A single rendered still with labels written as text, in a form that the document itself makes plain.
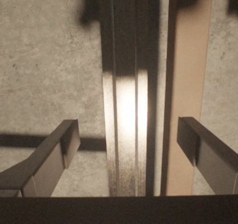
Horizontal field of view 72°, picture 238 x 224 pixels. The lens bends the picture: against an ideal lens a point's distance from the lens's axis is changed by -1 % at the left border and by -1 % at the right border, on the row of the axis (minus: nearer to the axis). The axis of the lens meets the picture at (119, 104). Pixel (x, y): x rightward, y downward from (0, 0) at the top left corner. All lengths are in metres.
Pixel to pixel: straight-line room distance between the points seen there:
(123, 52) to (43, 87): 0.50
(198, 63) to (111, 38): 0.17
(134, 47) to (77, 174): 0.66
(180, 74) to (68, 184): 0.68
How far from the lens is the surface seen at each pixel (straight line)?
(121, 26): 0.22
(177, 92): 0.33
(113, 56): 0.23
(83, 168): 0.78
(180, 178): 0.42
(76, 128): 0.16
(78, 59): 0.63
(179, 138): 0.17
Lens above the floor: 0.61
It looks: 74 degrees down
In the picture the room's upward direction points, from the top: 177 degrees counter-clockwise
